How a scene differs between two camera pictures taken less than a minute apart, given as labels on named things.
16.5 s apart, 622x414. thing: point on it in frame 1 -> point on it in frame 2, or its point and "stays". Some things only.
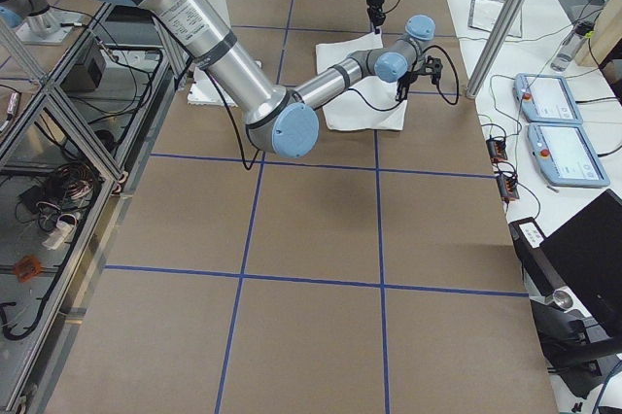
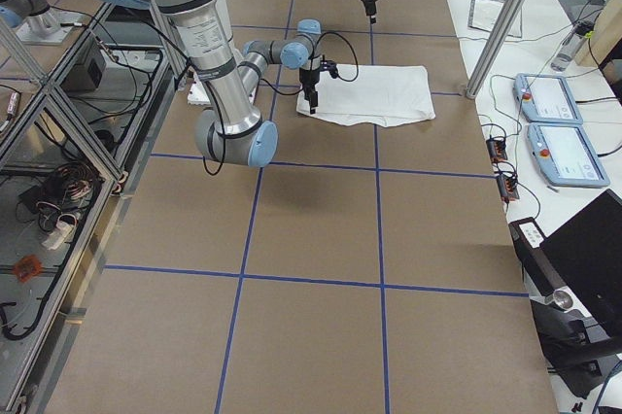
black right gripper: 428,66 -> 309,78
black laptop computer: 578,264 stays
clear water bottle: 577,34 stays
